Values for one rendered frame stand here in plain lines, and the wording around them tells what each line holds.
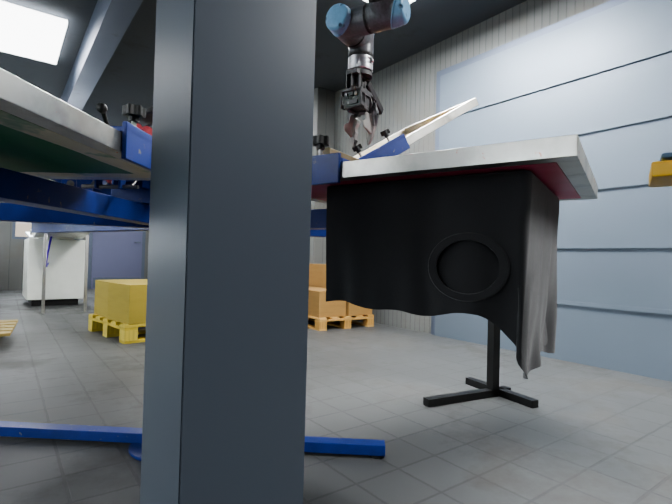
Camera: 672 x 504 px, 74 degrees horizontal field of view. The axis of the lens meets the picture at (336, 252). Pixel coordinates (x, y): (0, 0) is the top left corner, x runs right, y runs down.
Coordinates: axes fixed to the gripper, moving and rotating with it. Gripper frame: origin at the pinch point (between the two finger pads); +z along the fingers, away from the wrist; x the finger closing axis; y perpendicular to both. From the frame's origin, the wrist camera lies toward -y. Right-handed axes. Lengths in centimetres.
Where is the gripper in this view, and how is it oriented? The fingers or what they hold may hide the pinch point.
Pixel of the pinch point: (362, 142)
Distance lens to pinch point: 137.8
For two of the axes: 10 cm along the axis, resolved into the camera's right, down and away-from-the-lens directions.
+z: -0.2, 10.0, -0.3
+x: 8.3, 0.1, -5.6
